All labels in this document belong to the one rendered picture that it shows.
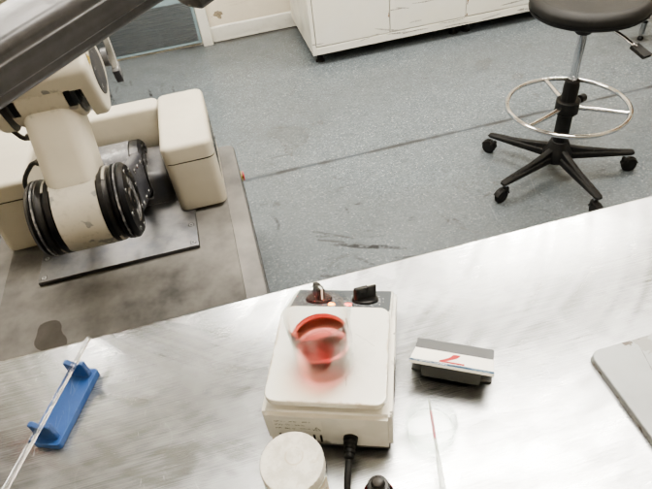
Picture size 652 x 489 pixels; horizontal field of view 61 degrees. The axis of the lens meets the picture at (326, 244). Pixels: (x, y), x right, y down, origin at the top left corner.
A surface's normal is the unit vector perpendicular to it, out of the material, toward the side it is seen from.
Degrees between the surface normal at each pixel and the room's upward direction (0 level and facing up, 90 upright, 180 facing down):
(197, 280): 0
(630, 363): 0
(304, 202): 0
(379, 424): 90
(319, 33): 90
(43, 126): 64
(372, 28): 90
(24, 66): 98
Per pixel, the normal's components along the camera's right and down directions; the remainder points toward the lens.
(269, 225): -0.10, -0.72
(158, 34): 0.24, 0.65
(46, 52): 0.80, 0.46
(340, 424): -0.11, 0.70
